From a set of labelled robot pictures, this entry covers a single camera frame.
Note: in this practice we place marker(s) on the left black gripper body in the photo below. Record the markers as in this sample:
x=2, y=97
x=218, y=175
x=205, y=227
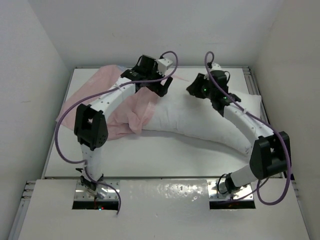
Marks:
x=154, y=75

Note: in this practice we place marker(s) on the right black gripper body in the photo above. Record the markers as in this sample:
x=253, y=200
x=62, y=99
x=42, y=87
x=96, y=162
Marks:
x=201, y=88

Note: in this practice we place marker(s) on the white pillow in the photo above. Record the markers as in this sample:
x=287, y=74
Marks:
x=187, y=115

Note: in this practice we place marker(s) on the pink princess pillowcase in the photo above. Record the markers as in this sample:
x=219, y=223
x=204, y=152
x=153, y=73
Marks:
x=142, y=111

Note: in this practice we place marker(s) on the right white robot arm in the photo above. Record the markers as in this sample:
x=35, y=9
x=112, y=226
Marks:
x=270, y=154

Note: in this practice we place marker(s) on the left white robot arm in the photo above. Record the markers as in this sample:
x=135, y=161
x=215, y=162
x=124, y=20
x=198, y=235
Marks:
x=90, y=125

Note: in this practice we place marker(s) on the white foam front board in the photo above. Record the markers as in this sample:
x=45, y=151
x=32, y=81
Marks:
x=156, y=210

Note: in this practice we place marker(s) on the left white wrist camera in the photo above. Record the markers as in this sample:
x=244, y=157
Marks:
x=163, y=64

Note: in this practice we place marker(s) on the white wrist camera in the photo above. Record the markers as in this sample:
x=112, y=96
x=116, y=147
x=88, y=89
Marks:
x=215, y=67
x=163, y=64

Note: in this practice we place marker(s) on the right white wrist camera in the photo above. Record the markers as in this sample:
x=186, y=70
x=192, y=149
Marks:
x=215, y=67

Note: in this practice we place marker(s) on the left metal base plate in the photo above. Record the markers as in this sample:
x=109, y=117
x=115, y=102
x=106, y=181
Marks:
x=102, y=193

